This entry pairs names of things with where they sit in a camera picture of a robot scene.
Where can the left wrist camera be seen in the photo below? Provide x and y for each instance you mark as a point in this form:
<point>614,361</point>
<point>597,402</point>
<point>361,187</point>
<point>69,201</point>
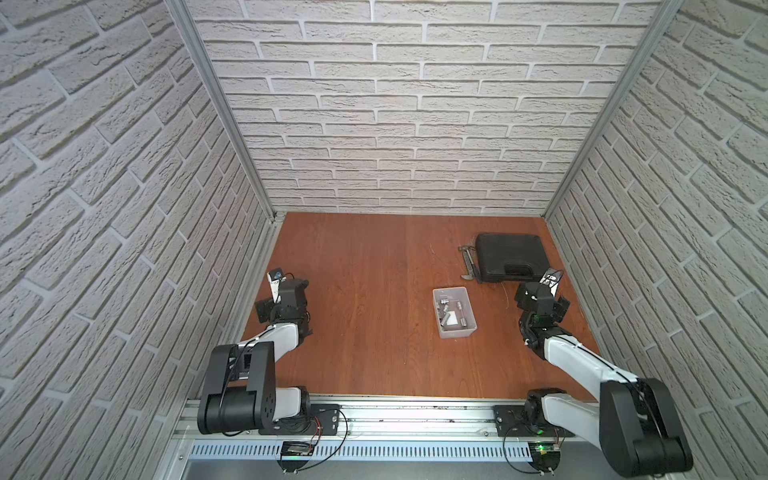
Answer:
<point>275,277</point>

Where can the right controller board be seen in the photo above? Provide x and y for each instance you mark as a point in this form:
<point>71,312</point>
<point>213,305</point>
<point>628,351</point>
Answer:
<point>545,457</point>

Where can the controller board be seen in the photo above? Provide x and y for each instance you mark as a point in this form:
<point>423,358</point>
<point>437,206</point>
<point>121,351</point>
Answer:
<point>294,455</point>
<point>545,457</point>

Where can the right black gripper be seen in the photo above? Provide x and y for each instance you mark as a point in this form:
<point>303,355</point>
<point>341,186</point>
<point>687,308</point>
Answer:
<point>560,309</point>

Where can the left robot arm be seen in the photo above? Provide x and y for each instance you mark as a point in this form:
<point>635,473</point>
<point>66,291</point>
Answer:
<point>240,391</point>

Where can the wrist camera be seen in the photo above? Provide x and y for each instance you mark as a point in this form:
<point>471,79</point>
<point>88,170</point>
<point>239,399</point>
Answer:
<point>275,277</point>
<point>552,279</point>

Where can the translucent plastic storage box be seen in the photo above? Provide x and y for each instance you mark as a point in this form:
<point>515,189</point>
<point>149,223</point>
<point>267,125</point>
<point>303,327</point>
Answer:
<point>454,299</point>

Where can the left controller board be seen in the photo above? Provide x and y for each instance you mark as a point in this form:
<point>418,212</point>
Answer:
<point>294,455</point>

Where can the aluminium rail frame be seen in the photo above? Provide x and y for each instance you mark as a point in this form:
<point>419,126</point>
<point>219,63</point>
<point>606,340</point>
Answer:
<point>373,428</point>

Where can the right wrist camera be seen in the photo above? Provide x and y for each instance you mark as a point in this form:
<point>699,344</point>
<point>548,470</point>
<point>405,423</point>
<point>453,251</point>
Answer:
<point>552,279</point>

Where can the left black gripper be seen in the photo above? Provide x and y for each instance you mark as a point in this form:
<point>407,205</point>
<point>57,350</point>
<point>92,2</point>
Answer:
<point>264,308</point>

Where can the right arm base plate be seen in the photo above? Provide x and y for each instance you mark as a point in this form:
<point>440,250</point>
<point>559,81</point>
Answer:
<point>511,421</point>

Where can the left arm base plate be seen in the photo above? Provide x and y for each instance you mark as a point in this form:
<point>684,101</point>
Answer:
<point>322,419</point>

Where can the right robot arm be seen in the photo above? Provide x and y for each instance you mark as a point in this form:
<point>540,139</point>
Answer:
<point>633,421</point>

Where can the black plastic tool case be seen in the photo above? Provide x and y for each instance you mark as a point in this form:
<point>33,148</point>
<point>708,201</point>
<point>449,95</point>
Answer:
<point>510,257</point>

